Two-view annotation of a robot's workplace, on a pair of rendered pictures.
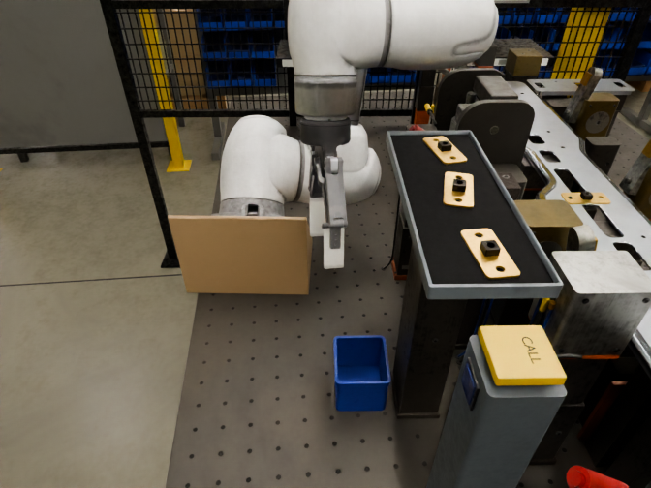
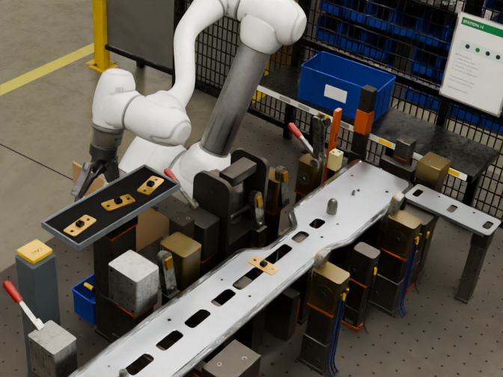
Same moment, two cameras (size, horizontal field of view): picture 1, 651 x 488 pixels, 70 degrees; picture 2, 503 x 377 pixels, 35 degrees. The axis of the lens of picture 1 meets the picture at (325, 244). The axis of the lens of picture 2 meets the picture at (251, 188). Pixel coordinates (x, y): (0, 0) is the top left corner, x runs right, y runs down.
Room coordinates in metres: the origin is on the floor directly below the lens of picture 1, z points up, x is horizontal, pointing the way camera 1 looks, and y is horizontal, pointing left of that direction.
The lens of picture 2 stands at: (-0.62, -1.42, 2.40)
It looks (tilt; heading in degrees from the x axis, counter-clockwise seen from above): 35 degrees down; 35
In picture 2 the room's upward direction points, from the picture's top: 6 degrees clockwise
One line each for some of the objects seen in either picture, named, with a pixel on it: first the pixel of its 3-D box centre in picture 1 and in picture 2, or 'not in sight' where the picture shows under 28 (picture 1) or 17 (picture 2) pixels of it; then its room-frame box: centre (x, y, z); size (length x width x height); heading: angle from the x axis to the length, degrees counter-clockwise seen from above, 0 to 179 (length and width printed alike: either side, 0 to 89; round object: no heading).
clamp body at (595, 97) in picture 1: (580, 157); (398, 265); (1.18, -0.72, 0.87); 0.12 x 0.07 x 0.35; 91
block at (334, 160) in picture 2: not in sight; (328, 197); (1.31, -0.37, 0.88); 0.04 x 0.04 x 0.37; 1
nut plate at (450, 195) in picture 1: (458, 186); (117, 201); (0.54, -0.18, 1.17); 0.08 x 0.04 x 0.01; 167
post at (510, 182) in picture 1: (477, 271); (180, 274); (0.67, -0.29, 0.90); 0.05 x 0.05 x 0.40; 1
